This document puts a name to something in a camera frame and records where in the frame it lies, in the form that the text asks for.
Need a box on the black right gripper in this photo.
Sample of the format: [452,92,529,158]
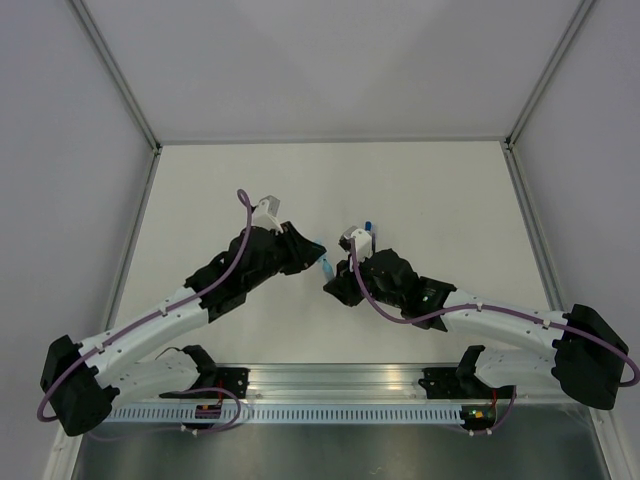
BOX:
[324,251,403,310]

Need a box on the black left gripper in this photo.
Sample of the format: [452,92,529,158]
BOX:
[244,222,326,292]

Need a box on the translucent light blue cap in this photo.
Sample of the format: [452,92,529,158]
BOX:
[320,258,335,282]

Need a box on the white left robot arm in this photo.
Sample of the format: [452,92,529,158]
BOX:
[37,222,326,437]

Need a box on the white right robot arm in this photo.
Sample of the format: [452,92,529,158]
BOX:
[323,249,629,410]

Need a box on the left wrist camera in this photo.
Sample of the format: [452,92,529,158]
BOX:
[252,195,283,234]

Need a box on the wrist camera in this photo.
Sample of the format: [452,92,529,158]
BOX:
[252,195,283,234]
[339,224,376,271]

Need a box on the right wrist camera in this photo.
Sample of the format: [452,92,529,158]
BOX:
[339,224,376,271]

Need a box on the aluminium mounting rail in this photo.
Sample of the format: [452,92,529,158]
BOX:
[144,362,566,403]

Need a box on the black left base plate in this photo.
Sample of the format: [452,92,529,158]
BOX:
[160,367,250,401]

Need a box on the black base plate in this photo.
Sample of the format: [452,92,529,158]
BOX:
[160,367,250,401]
[418,367,514,400]

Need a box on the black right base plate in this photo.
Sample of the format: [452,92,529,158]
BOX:
[418,367,514,400]

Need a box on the white slotted cable duct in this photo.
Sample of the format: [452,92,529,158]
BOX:
[106,401,463,425]

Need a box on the left aluminium frame post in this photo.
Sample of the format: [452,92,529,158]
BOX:
[66,0,162,155]

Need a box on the aluminium frame post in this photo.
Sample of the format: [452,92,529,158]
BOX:
[66,0,162,155]
[503,0,598,151]

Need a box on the right aluminium frame post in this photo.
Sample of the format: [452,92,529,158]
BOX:
[503,0,598,151]

